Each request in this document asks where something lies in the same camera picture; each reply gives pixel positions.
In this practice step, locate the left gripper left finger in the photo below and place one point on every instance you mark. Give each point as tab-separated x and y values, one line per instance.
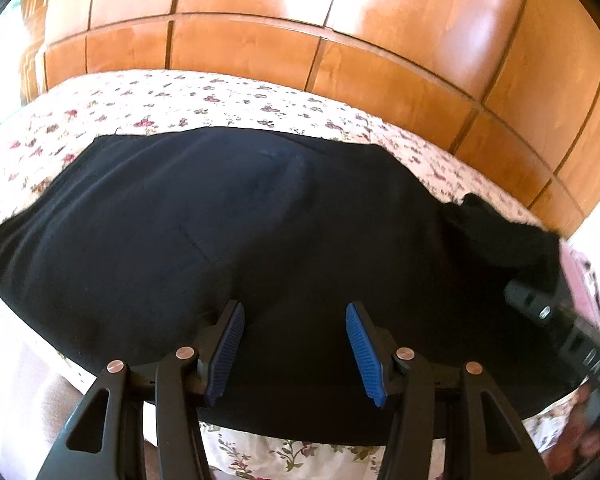
103	438

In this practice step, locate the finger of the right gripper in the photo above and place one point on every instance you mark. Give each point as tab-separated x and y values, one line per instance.
538	306

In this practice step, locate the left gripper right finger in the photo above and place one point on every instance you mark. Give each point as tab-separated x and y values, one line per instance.
484	436

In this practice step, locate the black embroidered pants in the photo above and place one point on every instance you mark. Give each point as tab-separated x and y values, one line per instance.
140	242

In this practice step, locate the person's right hand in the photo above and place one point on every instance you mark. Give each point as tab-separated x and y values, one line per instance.
577	440

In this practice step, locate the pink cat print pillow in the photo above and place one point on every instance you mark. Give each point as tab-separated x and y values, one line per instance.
582	282

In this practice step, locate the wooden panelled wardrobe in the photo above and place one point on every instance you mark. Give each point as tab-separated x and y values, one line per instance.
511	87

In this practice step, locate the bright window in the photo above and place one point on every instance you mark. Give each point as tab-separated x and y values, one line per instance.
14	38

